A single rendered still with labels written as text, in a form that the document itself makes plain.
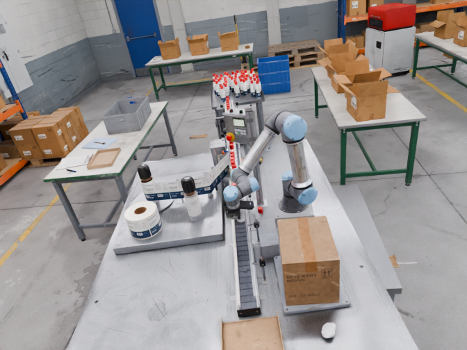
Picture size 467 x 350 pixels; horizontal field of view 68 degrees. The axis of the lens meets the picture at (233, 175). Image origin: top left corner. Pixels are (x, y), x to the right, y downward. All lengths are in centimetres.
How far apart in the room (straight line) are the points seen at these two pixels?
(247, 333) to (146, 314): 51
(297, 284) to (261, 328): 25
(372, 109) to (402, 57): 399
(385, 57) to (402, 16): 71
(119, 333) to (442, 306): 214
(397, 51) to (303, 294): 622
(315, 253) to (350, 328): 35
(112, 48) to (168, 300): 907
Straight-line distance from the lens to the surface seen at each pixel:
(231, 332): 170
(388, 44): 732
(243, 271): 185
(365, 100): 354
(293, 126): 176
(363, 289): 184
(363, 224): 219
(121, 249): 225
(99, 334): 191
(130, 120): 406
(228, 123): 213
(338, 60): 463
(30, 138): 601
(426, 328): 282
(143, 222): 215
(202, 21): 969
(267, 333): 167
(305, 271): 157
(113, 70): 1061
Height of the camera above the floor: 221
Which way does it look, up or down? 30 degrees down
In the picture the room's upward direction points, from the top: 9 degrees counter-clockwise
